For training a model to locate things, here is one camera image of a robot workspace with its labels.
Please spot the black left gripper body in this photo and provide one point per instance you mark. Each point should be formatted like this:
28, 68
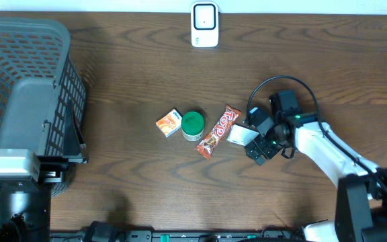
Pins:
47, 177

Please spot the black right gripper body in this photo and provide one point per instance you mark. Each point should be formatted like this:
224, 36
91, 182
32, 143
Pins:
269, 144

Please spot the white green toothpaste box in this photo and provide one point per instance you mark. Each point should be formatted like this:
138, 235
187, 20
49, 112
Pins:
241, 135

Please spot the orange chocolate bar wrapper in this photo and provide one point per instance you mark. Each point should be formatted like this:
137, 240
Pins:
220, 129

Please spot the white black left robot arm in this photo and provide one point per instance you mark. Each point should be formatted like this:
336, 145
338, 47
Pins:
26, 216

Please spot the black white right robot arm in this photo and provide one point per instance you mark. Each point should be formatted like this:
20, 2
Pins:
361, 208

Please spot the white barcode scanner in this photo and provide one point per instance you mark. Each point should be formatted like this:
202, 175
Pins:
204, 24

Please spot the green lid jar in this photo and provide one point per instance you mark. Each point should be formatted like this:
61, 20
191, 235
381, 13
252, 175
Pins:
192, 126

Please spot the grey plastic mesh basket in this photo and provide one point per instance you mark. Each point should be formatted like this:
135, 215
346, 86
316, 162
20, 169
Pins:
37, 78

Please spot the small orange box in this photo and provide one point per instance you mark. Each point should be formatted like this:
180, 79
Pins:
170, 123

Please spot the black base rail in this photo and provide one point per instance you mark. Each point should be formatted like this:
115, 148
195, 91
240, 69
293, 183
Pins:
98, 231

